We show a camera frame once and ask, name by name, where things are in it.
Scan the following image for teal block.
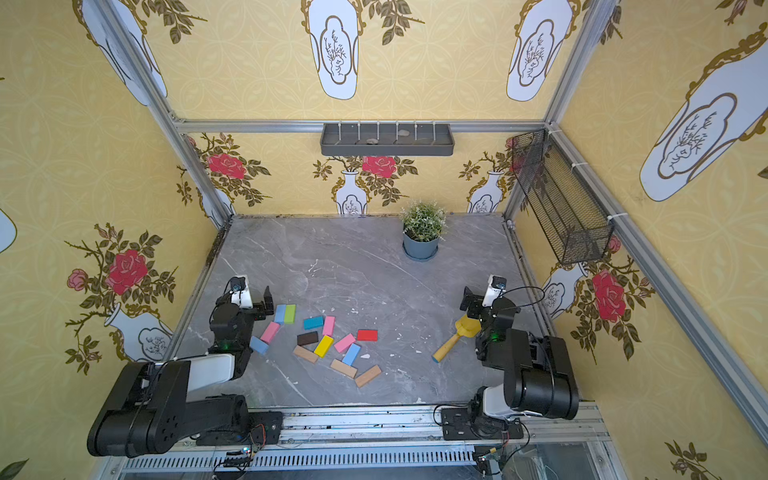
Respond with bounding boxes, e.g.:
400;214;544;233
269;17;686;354
303;316;325;330

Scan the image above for pink block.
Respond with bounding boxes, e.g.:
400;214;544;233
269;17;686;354
334;334;356;353
322;316;335;337
260;322;281;344

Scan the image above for red block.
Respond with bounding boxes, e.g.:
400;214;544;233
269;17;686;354
356;329;378;342

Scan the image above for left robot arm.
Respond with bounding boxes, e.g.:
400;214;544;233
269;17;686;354
86;277;275;458

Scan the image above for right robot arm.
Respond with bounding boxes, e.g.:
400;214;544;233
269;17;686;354
460;288;580;439

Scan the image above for light blue block upper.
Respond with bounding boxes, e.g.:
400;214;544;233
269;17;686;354
274;305;286;324

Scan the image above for light blue block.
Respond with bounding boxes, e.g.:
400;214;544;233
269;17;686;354
274;305;286;324
249;337;269;355

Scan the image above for green block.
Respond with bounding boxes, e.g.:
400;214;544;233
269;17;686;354
283;304;296;324

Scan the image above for light blue block left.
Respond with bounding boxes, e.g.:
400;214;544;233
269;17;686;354
249;337;269;355

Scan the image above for dark brown block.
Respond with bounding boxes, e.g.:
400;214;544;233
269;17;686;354
297;331;320;346

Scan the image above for wooden block left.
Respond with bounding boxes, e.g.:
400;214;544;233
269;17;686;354
293;345;319;364

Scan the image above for wooden block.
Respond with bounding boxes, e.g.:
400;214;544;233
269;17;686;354
330;359;357;379
293;345;319;364
354;365;382;388

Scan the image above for yellow block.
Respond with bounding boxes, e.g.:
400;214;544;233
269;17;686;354
314;335;334;358

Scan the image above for wooden block middle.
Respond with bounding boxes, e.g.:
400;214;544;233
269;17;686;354
330;359;357;379

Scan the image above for blue block centre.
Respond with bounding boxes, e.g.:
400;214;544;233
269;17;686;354
342;343;361;366

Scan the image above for potted green plant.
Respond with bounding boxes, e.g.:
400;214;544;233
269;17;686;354
402;202;446;261

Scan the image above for wooden block right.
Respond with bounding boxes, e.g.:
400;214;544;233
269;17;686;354
354;365;382;388

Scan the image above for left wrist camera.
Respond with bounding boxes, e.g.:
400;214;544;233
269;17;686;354
229;276;253;309

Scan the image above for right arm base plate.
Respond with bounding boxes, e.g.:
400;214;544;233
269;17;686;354
438;407;525;442

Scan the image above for black wire mesh basket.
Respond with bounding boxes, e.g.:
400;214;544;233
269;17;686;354
511;130;614;265

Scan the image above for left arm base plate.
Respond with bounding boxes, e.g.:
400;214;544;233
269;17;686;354
196;411;284;446

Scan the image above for aluminium rail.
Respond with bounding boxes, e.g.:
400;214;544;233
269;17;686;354
91;402;627;479

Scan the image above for circuit board with wires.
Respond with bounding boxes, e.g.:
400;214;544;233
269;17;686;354
212;447;255;479

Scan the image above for grey wall shelf tray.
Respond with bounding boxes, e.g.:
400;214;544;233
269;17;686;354
320;121;455;157

